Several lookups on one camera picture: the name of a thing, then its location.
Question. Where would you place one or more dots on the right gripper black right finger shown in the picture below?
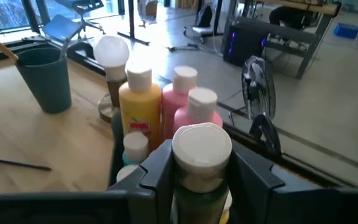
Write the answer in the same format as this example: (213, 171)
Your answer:
(253, 186)

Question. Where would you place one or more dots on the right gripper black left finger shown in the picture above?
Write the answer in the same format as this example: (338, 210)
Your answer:
(154, 186)

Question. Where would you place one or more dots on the small yellow paint bottle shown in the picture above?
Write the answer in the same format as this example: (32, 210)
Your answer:
(225, 217)

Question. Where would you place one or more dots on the small teal paint bottle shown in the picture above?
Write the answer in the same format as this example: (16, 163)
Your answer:
(135, 144)

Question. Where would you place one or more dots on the small green paint bottle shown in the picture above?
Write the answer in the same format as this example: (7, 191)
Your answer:
(202, 149)

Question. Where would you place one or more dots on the large yellow paint bottle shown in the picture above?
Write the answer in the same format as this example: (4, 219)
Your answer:
(140, 105)

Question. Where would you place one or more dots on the large pink paint bottle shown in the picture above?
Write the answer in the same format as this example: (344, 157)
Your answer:
(199, 105)
(171, 102)

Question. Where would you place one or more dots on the teal plastic bin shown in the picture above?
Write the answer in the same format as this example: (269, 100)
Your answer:
(116, 149)

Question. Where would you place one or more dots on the black floor fan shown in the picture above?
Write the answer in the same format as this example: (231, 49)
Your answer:
(258, 87)

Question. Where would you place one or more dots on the white bulb on metal base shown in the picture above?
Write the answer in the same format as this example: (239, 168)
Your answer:
(110, 53)

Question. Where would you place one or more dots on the black device pink lights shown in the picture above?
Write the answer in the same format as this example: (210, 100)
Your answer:
(244, 43)

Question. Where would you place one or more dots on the teal ribbed plastic cup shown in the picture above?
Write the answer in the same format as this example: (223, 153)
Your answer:
(45, 84)

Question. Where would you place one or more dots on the grey metal workbench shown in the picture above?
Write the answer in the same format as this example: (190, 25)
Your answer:
(291, 34)

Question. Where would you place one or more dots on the black-framed desk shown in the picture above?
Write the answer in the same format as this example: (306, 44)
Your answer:
(131, 18)

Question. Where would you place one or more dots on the brown cardboard box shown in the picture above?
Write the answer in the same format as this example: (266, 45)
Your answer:
(148, 7)

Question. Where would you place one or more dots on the blue plastic crate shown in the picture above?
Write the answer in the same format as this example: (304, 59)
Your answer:
(346, 31)

